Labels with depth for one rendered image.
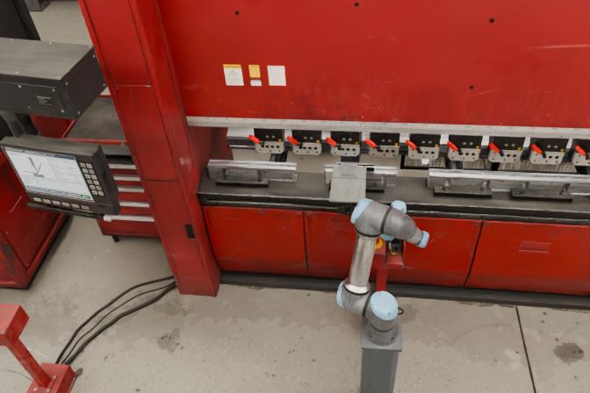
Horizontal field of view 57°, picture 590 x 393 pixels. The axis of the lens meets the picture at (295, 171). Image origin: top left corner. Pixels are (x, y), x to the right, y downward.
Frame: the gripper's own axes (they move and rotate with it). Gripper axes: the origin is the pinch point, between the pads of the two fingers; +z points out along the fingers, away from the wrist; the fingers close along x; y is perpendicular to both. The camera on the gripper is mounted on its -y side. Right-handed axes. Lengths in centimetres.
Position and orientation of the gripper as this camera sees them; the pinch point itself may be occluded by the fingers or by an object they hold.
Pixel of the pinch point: (393, 250)
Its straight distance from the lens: 290.0
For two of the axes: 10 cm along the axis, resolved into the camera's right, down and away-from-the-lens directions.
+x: -9.9, -0.3, 1.2
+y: 1.0, -7.4, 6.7
